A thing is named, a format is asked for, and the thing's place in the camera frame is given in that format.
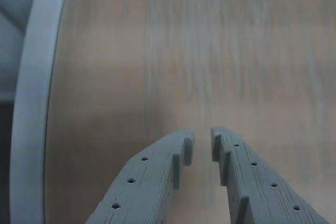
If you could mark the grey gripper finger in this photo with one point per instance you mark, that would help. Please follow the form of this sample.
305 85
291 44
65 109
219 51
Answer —
144 190
260 195

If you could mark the white table rim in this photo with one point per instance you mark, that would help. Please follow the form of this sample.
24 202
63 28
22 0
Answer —
34 103

